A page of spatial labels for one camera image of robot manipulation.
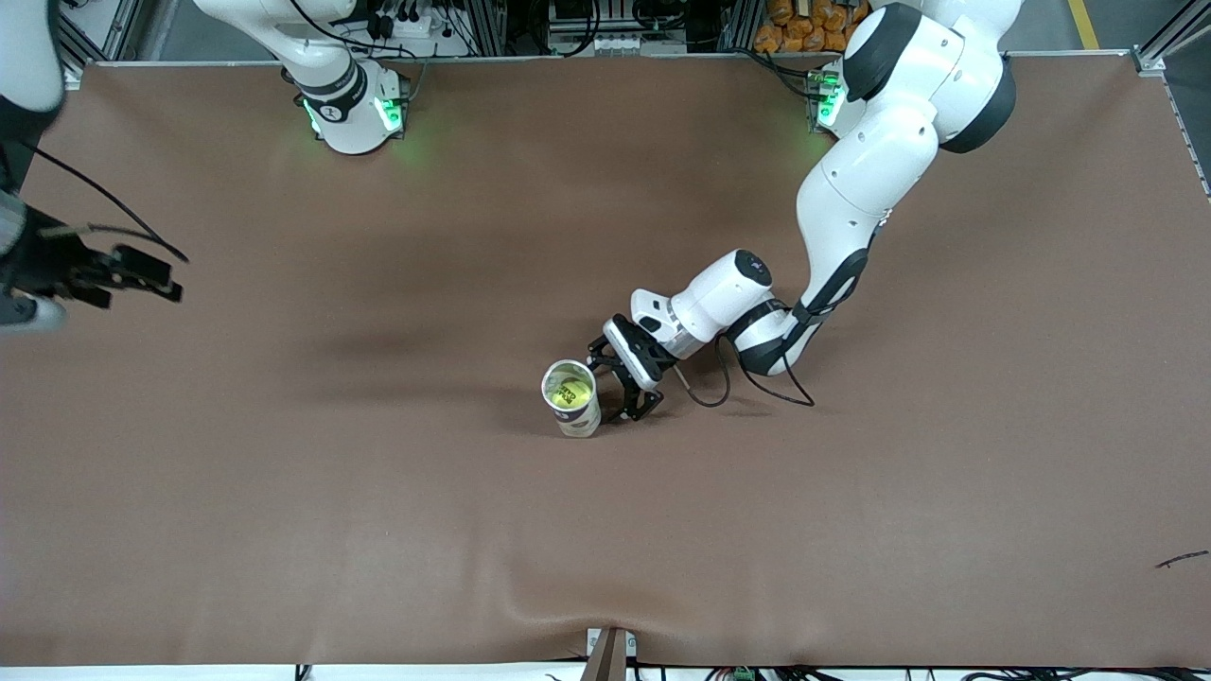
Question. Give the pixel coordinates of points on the white terminal strip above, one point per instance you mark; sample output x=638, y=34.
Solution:
x=634, y=43

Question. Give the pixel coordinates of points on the slanted aluminium frame profile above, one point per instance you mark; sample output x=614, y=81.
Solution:
x=109, y=28

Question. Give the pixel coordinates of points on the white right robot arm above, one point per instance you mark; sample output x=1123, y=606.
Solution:
x=350, y=123

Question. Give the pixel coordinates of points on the perforated metal table rail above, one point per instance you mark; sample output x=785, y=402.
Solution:
x=1194, y=132

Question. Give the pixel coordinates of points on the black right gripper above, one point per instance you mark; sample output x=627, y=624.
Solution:
x=47, y=262

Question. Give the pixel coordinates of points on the white power strip with plugs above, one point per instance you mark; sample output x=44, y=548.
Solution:
x=430, y=36

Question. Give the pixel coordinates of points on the aluminium frame post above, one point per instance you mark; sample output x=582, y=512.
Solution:
x=743, y=24
x=489, y=24

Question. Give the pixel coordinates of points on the metal table edge bracket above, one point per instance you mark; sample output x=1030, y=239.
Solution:
x=610, y=662

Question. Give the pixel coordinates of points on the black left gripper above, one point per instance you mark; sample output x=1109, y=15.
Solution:
x=628, y=386

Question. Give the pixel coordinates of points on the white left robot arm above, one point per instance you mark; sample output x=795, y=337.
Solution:
x=880, y=161

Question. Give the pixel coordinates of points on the clear tennis ball can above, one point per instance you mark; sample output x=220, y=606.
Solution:
x=587, y=426

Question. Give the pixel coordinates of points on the aluminium corner frame profile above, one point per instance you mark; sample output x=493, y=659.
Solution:
x=1173, y=38

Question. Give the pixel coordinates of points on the bag of orange items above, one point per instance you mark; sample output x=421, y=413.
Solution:
x=790, y=28

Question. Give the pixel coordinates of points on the yellow tennis ball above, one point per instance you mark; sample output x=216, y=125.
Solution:
x=572, y=392

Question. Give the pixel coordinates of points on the brown table mat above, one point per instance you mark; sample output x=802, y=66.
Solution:
x=530, y=189

